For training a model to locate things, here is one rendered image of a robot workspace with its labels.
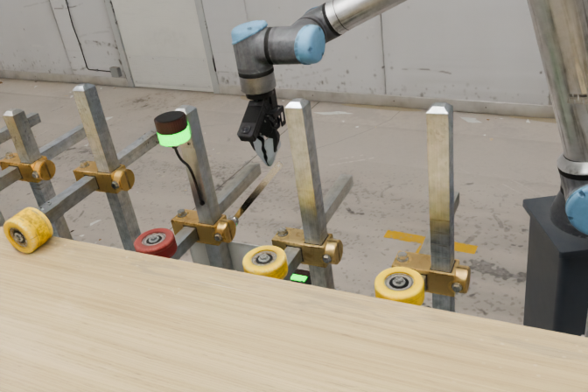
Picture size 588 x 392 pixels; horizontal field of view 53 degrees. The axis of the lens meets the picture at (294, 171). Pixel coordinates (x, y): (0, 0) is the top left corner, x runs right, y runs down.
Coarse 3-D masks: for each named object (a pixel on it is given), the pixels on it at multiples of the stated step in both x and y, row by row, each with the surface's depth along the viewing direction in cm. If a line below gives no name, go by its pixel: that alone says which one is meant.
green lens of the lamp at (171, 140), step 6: (180, 132) 111; (186, 132) 112; (162, 138) 111; (168, 138) 111; (174, 138) 111; (180, 138) 111; (186, 138) 112; (162, 144) 112; (168, 144) 111; (174, 144) 111
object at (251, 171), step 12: (252, 168) 149; (240, 180) 144; (252, 180) 148; (228, 192) 139; (240, 192) 143; (228, 204) 139; (192, 228) 127; (180, 240) 124; (192, 240) 127; (180, 252) 123
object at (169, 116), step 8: (168, 112) 114; (176, 112) 113; (160, 120) 111; (168, 120) 110; (176, 120) 110; (184, 144) 117; (192, 144) 117; (176, 152) 115; (192, 176) 120; (200, 200) 123
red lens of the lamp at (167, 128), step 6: (180, 120) 110; (156, 126) 111; (162, 126) 110; (168, 126) 109; (174, 126) 110; (180, 126) 110; (186, 126) 112; (162, 132) 110; (168, 132) 110; (174, 132) 110
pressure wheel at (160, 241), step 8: (144, 232) 120; (152, 232) 119; (160, 232) 119; (168, 232) 118; (136, 240) 117; (144, 240) 118; (152, 240) 117; (160, 240) 117; (168, 240) 116; (136, 248) 115; (144, 248) 114; (152, 248) 114; (160, 248) 114; (168, 248) 115; (176, 248) 118; (168, 256) 116
